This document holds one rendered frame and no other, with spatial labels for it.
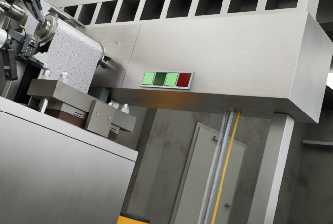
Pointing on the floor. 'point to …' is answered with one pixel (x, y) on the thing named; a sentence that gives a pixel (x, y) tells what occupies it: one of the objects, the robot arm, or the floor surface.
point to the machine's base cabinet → (57, 177)
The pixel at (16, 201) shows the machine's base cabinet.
